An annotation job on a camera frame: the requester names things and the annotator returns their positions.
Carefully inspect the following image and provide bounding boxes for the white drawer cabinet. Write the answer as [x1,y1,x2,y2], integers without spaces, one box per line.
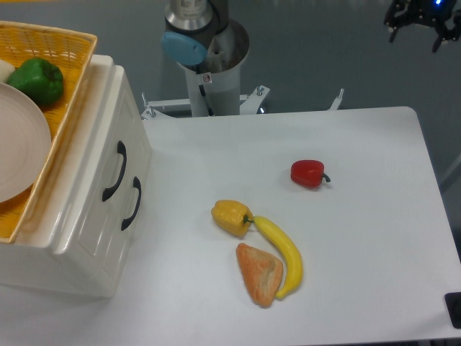
[1,55,151,297]

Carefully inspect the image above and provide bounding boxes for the black lower drawer handle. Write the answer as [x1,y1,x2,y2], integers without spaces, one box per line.
[120,176,143,231]

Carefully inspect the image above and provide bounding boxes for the white drawer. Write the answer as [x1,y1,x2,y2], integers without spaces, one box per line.
[53,54,146,253]

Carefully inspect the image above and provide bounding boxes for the orange bread slice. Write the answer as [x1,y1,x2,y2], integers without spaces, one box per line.
[236,243,283,309]

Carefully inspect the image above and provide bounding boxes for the beige plate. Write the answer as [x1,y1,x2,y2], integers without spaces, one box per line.
[1,83,51,202]

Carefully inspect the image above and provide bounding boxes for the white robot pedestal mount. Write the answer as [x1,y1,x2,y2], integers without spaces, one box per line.
[140,64,345,121]

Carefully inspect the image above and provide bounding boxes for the black drawer handle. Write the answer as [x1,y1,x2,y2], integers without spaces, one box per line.
[120,176,143,231]
[102,141,128,203]

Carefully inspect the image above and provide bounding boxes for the yellow banana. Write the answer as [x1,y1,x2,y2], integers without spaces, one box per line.
[253,216,304,300]

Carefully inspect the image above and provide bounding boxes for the green bell pepper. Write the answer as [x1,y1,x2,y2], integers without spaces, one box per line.
[6,58,64,106]

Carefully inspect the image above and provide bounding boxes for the yellow woven basket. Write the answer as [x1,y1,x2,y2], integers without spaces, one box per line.
[1,21,97,244]

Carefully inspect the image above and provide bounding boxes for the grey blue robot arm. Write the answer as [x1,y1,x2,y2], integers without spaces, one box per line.
[161,1,460,74]

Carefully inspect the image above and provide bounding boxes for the black top drawer handle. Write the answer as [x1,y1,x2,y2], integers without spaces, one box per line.
[102,141,128,203]

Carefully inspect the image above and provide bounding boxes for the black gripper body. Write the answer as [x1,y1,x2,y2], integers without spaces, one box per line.
[383,0,460,27]

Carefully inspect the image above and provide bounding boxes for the red bell pepper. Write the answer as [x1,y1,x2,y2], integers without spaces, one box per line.
[290,159,331,188]

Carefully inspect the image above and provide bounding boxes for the yellow bell pepper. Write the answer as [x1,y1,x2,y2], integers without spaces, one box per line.
[211,200,254,238]

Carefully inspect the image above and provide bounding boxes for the white round vegetable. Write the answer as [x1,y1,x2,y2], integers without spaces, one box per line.
[0,60,16,83]

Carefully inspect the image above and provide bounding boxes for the black object at table edge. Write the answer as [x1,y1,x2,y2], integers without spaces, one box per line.
[444,292,461,329]

